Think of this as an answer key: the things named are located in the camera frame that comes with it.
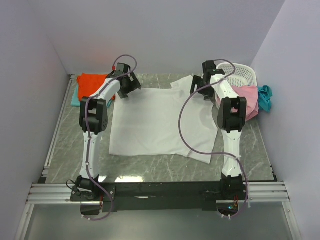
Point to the folded orange t shirt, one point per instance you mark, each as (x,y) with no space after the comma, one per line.
(88,84)

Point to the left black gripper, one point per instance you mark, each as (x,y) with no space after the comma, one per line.
(134,85)

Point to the teal t shirt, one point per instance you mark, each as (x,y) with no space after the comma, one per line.
(264,98)

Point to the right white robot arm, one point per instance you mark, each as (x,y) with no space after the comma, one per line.
(231,120)

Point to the white t shirt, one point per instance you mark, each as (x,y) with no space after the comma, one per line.
(163,122)

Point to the pink t shirt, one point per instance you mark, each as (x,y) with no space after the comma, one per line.
(250,93)

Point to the aluminium frame rail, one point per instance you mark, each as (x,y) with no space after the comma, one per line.
(258,192)

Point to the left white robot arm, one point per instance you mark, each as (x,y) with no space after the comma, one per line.
(93,120)

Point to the folded light blue t shirt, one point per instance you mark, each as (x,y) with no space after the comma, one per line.
(76,103)

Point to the white plastic laundry basket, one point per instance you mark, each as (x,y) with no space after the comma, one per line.
(244,75)

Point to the black base crossbar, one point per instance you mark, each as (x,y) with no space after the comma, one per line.
(140,196)

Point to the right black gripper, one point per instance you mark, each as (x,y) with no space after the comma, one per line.
(196,81)

